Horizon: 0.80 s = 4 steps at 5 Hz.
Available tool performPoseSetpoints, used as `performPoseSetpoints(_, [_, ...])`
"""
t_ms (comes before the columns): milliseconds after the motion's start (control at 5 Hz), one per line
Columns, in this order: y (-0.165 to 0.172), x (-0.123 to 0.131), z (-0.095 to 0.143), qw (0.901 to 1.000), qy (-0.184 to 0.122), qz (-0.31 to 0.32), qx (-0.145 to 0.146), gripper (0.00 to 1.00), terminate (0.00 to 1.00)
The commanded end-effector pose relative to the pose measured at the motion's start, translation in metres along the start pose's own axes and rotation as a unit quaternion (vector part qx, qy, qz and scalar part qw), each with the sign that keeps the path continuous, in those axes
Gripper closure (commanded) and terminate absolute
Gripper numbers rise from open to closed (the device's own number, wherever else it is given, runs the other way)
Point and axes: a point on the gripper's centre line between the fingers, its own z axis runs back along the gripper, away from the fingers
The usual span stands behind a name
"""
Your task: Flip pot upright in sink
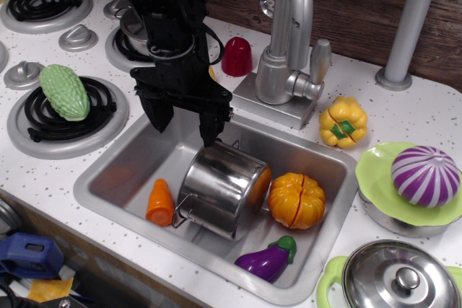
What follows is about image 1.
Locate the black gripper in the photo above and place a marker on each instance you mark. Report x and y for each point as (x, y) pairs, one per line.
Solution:
(185, 85)

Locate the stainless steel toy pot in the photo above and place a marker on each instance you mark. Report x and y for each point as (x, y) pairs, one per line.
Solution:
(223, 191)

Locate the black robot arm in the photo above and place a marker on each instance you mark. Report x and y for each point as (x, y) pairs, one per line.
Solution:
(175, 30)

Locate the small steel pot on burner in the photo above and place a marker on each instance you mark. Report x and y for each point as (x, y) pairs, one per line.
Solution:
(134, 31)

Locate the stainless steel sink basin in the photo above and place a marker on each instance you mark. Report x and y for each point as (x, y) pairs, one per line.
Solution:
(118, 185)

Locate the steel pot lid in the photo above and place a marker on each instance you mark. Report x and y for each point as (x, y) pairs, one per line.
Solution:
(389, 273)

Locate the red plastic cup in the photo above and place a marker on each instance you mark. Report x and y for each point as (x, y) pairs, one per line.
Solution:
(237, 61)

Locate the rear right coil burner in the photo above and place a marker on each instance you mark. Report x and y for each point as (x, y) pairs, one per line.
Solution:
(122, 55)

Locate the orange toy carrot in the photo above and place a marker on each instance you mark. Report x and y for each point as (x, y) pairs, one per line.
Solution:
(160, 207)

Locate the silver toy faucet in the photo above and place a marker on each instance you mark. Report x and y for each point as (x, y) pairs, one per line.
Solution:
(289, 79)

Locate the green toy bitter gourd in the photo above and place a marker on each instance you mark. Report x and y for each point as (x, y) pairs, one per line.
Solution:
(65, 92)

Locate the silver stove knob rear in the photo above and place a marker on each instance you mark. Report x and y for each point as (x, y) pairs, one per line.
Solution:
(115, 9)

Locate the silver stove knob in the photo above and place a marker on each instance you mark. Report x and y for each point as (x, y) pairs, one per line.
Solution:
(24, 75)
(78, 39)
(115, 9)

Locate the silver stove knob middle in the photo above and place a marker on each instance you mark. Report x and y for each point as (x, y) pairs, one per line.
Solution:
(78, 39)

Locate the orange toy pumpkin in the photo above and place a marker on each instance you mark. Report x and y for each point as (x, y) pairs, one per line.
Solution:
(296, 201)

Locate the front black coil burner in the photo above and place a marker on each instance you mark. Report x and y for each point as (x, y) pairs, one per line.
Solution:
(37, 130)

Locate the yellow toy bell pepper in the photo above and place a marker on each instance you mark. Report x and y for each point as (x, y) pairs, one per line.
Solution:
(343, 123)

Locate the silver stove knob front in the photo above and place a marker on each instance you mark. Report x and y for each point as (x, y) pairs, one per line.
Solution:
(24, 75)

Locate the purple toy eggplant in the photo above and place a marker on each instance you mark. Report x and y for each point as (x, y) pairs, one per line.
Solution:
(270, 263)

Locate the rear left coil burner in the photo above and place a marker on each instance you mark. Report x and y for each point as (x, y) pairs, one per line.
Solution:
(43, 16)

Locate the light green plastic plate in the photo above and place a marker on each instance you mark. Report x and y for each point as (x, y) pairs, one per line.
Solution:
(373, 173)

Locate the blue clamp tool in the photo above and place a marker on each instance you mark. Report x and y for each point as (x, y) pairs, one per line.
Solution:
(30, 256)

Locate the yellow cloth scrap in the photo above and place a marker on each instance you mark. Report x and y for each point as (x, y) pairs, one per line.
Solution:
(43, 290)

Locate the steel bowl under plate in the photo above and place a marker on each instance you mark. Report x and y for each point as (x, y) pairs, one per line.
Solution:
(400, 227)

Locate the purple striped toy onion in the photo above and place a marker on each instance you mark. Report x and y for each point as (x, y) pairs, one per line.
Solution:
(425, 176)

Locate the grey vertical pole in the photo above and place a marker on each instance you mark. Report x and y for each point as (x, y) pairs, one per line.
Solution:
(395, 75)

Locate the light green handled pot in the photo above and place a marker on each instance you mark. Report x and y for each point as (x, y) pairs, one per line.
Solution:
(334, 271)

